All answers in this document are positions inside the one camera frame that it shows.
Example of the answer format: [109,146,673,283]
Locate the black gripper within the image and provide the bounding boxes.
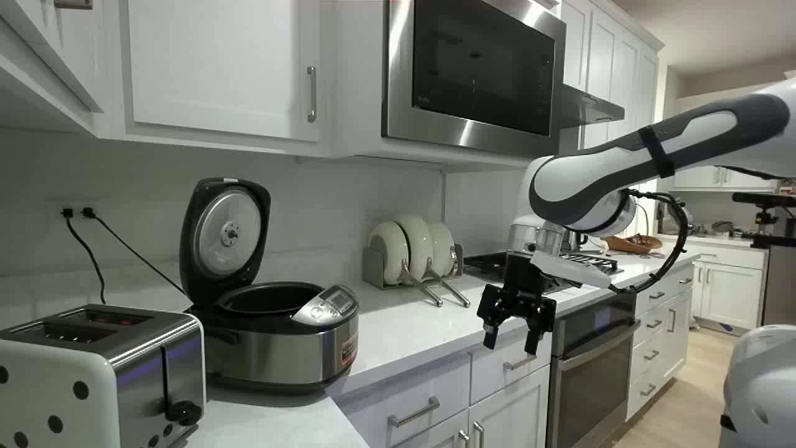
[477,256,556,355]

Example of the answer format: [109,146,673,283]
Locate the white polka dot toaster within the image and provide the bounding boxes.
[0,304,208,448]

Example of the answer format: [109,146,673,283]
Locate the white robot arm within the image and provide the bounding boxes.
[477,79,796,353]

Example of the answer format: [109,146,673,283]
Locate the stainless steel oven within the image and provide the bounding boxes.
[547,293,639,448]

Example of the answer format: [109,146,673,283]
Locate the white lower cabinet drawers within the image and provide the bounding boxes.
[339,333,552,448]

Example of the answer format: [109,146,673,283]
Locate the white pot on stove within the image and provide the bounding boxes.
[509,214,545,251]

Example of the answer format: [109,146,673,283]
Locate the cream pan in rack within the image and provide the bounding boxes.
[363,222,409,287]
[395,214,433,278]

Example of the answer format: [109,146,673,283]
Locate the steel rice cooker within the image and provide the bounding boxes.
[179,177,359,392]

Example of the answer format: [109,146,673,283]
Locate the stainless steel microwave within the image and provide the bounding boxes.
[382,0,564,157]

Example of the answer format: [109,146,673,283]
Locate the white upper cabinet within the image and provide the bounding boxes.
[98,0,332,157]

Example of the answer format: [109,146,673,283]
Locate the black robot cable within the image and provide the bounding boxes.
[607,186,694,293]

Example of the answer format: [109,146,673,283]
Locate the black power cable right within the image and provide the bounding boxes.
[81,203,193,297]

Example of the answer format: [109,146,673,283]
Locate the black power cable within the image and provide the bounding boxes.
[81,203,193,297]
[57,206,109,307]

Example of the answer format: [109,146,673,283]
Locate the black power cable left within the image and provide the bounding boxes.
[57,206,109,307]

